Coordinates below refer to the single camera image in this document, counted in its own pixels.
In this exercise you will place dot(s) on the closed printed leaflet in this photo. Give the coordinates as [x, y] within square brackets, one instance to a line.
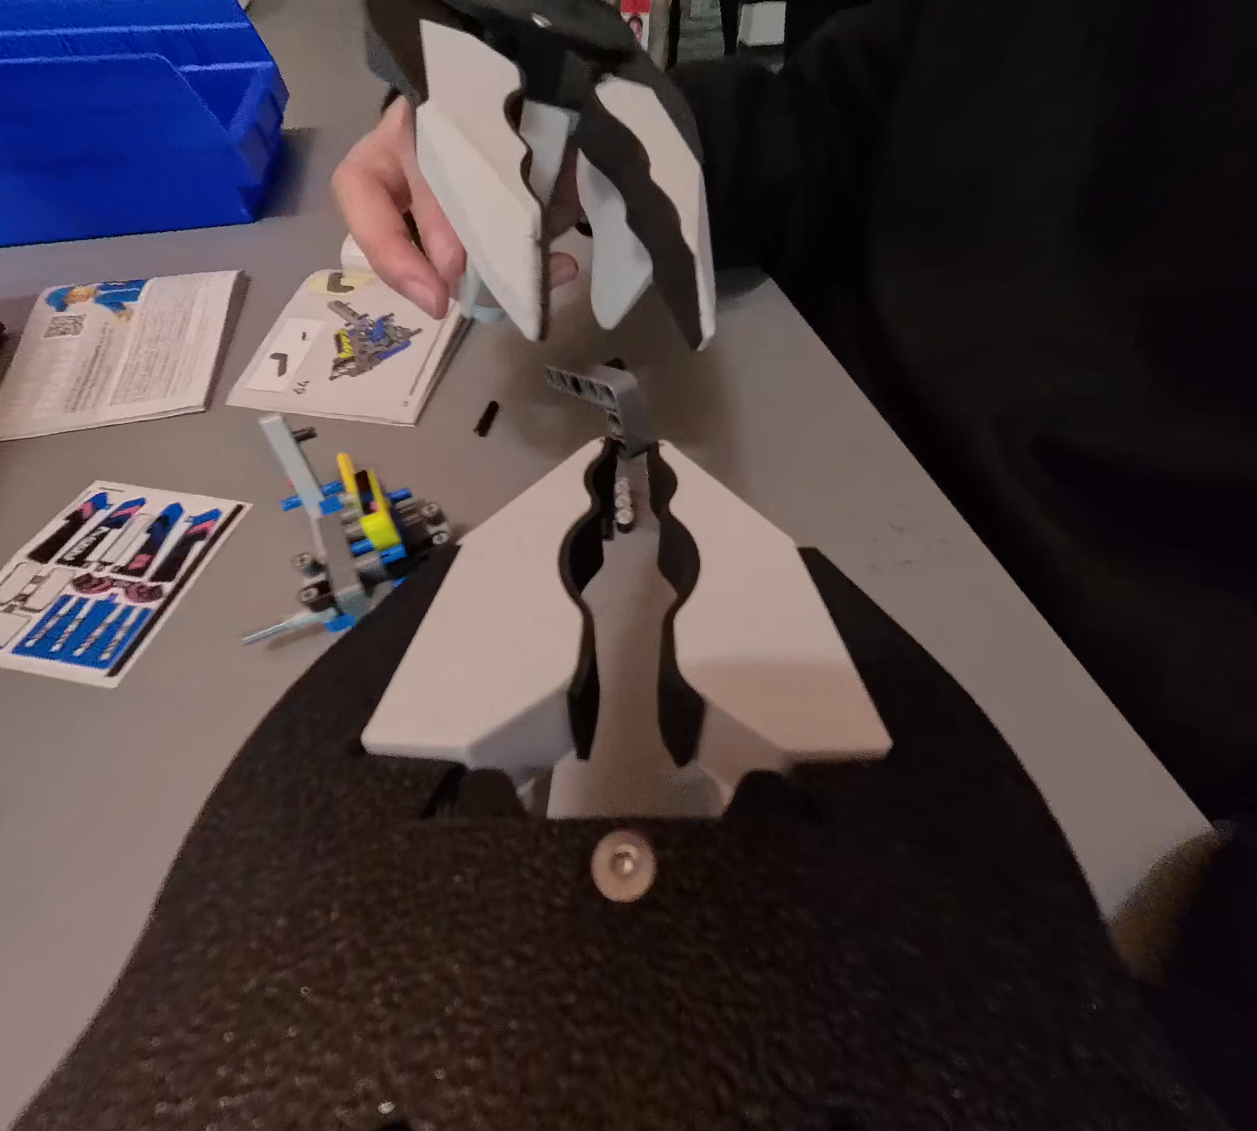
[127, 355]

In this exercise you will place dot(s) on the grey angled lego beam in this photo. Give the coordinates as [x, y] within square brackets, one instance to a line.
[589, 381]

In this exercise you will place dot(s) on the blue plastic bin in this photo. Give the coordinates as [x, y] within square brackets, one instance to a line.
[118, 5]
[99, 158]

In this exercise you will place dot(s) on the small black lego pin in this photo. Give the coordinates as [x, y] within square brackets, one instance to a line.
[487, 417]

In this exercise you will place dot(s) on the person's dark clothed body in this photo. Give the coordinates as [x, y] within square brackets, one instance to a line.
[1032, 365]

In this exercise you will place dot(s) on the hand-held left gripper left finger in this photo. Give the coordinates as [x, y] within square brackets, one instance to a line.
[492, 650]

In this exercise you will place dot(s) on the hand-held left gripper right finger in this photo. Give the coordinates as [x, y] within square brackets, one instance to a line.
[776, 639]

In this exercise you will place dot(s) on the lego sticker sheet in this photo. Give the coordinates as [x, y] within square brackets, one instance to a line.
[109, 576]

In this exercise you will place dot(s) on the person's right hand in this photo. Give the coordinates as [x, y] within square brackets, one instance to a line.
[393, 207]

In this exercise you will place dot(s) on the open lego instruction booklet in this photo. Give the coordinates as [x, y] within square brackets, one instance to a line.
[354, 355]

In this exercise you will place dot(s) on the partly built lego model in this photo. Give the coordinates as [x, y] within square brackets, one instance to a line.
[339, 561]

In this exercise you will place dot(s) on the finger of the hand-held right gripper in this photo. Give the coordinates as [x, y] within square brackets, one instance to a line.
[678, 197]
[477, 167]

